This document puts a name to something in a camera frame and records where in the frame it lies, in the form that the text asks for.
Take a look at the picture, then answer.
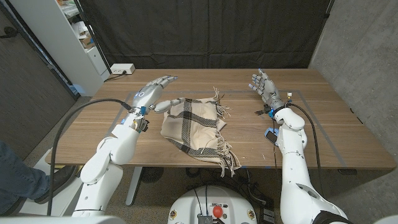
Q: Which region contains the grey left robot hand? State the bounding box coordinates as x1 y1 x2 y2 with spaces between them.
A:
132 75 187 114

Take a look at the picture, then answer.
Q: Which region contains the black backdrop stand pole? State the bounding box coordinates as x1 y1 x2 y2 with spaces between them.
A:
73 0 113 75

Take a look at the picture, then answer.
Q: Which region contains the white power outlet box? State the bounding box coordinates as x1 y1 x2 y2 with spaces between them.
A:
110 63 136 75

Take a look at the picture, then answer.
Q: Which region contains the white table leg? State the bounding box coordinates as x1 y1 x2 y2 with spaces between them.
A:
125 167 143 207

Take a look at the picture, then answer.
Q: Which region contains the round black floor grille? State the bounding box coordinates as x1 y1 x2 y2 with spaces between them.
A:
139 167 165 184

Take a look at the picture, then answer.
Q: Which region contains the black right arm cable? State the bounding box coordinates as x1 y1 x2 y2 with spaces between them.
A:
285 102 326 198

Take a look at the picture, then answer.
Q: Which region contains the cardboard box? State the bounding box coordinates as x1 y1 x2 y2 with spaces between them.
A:
79 34 96 49

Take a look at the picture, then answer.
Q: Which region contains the black floor power strip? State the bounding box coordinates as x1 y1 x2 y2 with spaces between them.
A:
259 198 276 224

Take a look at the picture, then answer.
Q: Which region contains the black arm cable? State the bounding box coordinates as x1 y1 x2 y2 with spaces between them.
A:
46 98 133 217
285 102 326 198

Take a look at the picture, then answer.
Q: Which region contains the cream plaid fringed scarf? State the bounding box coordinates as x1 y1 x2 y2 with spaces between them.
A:
160 86 242 178

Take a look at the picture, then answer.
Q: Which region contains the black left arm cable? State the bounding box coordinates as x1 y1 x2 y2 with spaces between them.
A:
46 98 133 217

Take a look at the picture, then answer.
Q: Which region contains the black door handle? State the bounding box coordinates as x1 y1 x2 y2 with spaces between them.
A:
0 26 19 40

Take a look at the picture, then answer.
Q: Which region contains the small blue camera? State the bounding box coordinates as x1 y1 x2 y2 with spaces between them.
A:
264 127 280 146

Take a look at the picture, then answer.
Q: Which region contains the white shelf cabinet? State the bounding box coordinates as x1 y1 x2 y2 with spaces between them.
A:
9 0 111 97

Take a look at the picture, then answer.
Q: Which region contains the white floor board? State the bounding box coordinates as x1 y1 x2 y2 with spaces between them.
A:
18 149 85 217

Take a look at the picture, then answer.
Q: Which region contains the white robot torso base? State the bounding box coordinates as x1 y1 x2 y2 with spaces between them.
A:
167 185 258 224

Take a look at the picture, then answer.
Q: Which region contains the person's leg in jeans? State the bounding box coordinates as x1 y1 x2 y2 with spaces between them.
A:
0 139 53 215

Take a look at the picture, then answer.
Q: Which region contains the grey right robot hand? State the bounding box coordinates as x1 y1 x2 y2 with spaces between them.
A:
248 68 285 111

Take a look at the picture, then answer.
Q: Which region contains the person's dark shoe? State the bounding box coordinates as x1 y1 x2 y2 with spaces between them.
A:
34 165 78 205

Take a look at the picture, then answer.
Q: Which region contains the black backdrop curtain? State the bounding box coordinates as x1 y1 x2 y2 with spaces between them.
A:
76 0 335 70

